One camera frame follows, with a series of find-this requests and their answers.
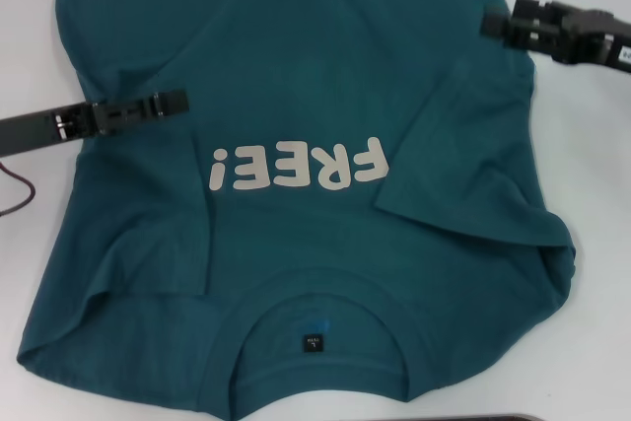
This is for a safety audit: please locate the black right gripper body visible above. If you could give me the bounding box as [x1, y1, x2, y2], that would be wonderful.
[560, 0, 631, 73]

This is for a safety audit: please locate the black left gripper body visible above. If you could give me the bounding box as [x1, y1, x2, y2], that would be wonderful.
[0, 105, 84, 160]

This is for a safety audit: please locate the teal FREE print T-shirt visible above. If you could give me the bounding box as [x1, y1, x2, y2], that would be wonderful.
[14, 0, 579, 400]

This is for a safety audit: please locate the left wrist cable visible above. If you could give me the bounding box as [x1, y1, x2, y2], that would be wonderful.
[0, 161, 37, 218]

